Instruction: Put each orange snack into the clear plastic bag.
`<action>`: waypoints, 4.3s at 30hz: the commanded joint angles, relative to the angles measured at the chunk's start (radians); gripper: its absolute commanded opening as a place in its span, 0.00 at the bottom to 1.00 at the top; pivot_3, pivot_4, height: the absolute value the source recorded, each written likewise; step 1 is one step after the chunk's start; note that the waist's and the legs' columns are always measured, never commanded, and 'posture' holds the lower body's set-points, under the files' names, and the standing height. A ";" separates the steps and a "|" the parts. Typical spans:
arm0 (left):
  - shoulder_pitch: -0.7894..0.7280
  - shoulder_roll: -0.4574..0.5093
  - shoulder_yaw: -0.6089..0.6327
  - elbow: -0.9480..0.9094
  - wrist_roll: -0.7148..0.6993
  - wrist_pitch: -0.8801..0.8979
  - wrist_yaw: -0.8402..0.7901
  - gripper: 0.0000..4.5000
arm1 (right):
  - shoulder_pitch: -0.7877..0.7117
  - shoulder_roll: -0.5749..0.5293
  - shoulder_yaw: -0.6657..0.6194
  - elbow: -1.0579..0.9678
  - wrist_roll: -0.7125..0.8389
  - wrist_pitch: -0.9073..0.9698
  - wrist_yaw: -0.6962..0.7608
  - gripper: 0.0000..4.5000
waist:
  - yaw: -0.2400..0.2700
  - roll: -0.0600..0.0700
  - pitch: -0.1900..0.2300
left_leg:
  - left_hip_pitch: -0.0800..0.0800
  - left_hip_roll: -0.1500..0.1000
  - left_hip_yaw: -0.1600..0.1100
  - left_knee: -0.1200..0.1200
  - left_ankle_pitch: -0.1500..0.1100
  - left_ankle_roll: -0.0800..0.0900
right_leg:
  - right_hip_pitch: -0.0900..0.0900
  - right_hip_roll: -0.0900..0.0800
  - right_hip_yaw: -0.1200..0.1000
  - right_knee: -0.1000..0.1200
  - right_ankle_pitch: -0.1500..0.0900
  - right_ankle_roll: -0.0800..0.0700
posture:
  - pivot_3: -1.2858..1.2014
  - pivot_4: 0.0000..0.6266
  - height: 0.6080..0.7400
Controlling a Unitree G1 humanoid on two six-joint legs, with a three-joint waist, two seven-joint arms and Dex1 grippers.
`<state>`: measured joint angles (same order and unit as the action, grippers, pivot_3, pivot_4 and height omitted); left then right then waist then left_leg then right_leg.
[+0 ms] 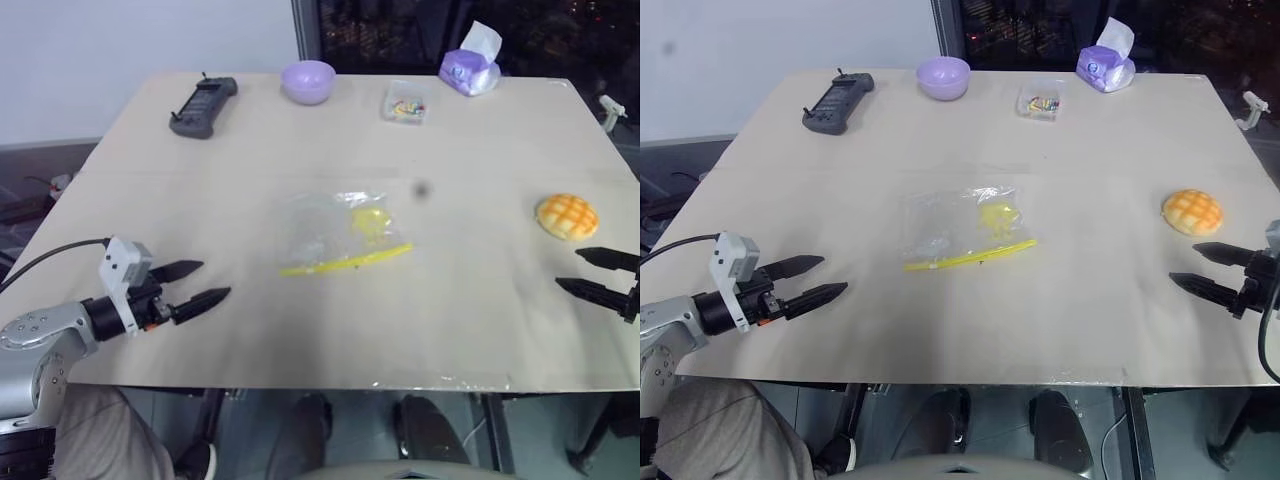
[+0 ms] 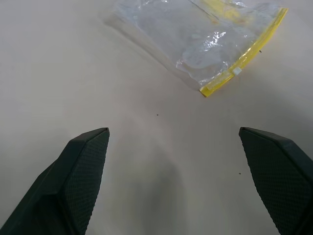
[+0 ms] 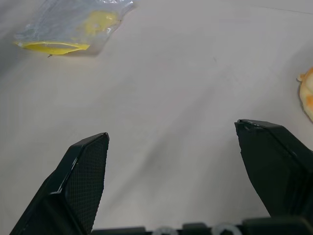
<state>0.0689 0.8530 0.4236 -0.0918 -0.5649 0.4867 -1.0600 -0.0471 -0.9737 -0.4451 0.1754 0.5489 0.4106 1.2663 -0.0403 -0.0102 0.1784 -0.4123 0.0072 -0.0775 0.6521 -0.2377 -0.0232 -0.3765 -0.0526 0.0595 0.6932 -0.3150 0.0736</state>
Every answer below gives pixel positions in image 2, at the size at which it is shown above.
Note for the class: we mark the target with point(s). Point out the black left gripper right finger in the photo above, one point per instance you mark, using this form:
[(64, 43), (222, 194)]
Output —
[(281, 176)]

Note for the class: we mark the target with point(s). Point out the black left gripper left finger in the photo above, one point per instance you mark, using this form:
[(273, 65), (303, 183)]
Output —
[(73, 176)]

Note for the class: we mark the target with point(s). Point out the clear yellow-sealed zip bag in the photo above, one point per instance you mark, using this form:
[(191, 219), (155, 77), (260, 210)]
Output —
[(195, 36)]

